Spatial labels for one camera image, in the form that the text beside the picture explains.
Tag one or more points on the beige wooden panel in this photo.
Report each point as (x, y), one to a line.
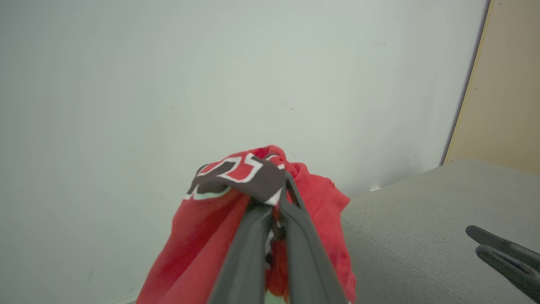
(502, 97)

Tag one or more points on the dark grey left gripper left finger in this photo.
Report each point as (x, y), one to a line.
(244, 261)

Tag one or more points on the grey fabric sofa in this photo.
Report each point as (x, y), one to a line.
(422, 236)

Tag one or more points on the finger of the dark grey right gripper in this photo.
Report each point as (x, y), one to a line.
(498, 243)
(514, 270)

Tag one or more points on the red jersey with black lettering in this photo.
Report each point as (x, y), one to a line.
(202, 236)

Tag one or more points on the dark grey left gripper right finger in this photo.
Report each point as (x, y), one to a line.
(306, 261)

